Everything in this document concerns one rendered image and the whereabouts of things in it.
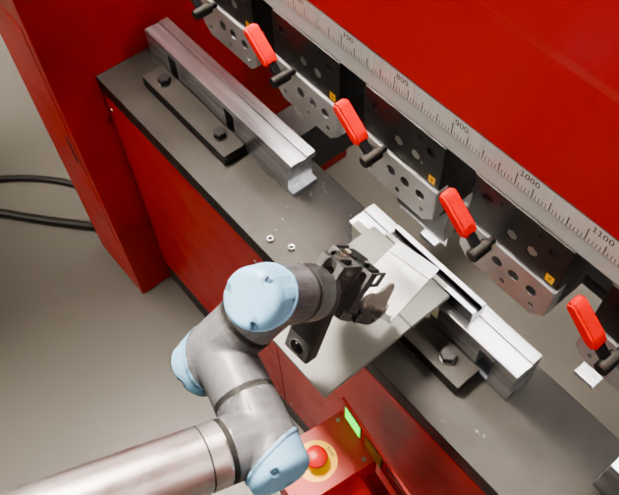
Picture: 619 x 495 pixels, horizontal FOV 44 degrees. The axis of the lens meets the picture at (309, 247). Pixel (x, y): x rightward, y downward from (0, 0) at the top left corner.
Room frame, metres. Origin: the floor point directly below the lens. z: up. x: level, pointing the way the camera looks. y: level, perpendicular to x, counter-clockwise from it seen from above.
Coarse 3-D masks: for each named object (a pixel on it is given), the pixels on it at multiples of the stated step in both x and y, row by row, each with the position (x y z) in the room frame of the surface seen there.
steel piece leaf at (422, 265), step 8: (392, 248) 0.67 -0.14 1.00; (400, 248) 0.67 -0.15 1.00; (408, 248) 0.67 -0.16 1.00; (400, 256) 0.65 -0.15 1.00; (408, 256) 0.65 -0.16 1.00; (416, 256) 0.65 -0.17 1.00; (408, 264) 0.64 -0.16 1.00; (416, 264) 0.64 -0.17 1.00; (424, 264) 0.64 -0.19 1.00; (432, 264) 0.64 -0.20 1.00; (424, 272) 0.62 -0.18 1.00; (432, 272) 0.62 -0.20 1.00
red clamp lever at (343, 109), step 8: (336, 104) 0.71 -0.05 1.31; (344, 104) 0.71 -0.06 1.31; (336, 112) 0.70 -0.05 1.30; (344, 112) 0.70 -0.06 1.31; (352, 112) 0.70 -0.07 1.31; (344, 120) 0.69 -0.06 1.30; (352, 120) 0.69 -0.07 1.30; (360, 120) 0.69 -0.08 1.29; (344, 128) 0.69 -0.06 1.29; (352, 128) 0.68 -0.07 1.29; (360, 128) 0.68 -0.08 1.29; (352, 136) 0.68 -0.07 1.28; (360, 136) 0.68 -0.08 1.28; (360, 144) 0.67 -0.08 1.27; (368, 144) 0.67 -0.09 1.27; (368, 152) 0.66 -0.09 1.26; (376, 152) 0.66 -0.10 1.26; (360, 160) 0.66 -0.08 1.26; (368, 160) 0.65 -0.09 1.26; (376, 160) 0.65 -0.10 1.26
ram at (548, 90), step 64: (320, 0) 0.79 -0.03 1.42; (384, 0) 0.70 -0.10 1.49; (448, 0) 0.62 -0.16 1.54; (512, 0) 0.56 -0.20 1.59; (576, 0) 0.51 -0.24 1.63; (448, 64) 0.61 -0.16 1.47; (512, 64) 0.55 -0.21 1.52; (576, 64) 0.50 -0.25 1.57; (512, 128) 0.53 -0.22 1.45; (576, 128) 0.48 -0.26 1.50; (512, 192) 0.51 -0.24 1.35; (576, 192) 0.46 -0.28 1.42
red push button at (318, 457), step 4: (312, 448) 0.41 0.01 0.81; (316, 448) 0.41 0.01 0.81; (320, 448) 0.41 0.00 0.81; (308, 452) 0.40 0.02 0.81; (312, 452) 0.40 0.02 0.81; (316, 452) 0.40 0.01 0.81; (320, 452) 0.40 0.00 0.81; (324, 452) 0.40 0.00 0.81; (312, 456) 0.39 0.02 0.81; (316, 456) 0.39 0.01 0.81; (320, 456) 0.39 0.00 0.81; (324, 456) 0.39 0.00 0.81; (312, 460) 0.39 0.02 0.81; (316, 460) 0.39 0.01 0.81; (320, 460) 0.38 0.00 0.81; (324, 460) 0.39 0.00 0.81; (312, 464) 0.38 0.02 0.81; (316, 464) 0.38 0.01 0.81; (320, 464) 0.38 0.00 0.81; (324, 464) 0.38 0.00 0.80
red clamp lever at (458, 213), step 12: (444, 192) 0.55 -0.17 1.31; (456, 192) 0.55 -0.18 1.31; (444, 204) 0.54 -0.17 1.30; (456, 204) 0.54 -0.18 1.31; (456, 216) 0.53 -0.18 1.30; (468, 216) 0.53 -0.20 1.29; (456, 228) 0.52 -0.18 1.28; (468, 228) 0.52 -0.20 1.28; (468, 240) 0.51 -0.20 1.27; (480, 240) 0.51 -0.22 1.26; (492, 240) 0.51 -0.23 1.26; (468, 252) 0.49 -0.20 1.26; (480, 252) 0.49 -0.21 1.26
